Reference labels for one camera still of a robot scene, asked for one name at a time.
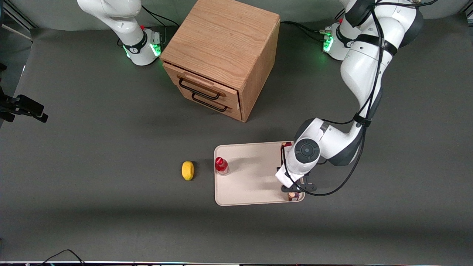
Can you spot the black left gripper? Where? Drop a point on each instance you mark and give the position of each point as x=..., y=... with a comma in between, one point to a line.
x=278, y=169

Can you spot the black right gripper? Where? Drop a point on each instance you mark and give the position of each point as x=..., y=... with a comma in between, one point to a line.
x=23, y=105

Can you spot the red cookie box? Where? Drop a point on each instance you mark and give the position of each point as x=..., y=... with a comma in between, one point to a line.
x=293, y=196

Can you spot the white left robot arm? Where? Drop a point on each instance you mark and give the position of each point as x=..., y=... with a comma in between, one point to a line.
x=366, y=66

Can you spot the beige plastic tray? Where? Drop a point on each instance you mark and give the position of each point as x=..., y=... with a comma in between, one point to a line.
x=251, y=177

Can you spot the small red-capped bottle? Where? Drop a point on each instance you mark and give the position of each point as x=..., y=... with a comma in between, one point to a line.
x=221, y=165

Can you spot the wooden drawer front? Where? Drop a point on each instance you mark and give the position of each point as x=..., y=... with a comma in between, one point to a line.
x=231, y=96
x=234, y=111

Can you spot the yellow lemon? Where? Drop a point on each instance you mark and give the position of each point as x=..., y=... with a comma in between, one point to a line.
x=187, y=170

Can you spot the wooden drawer cabinet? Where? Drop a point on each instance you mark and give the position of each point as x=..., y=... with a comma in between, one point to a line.
x=225, y=40

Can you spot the aluminium frame rail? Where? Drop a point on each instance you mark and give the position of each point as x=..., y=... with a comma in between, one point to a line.
x=16, y=14

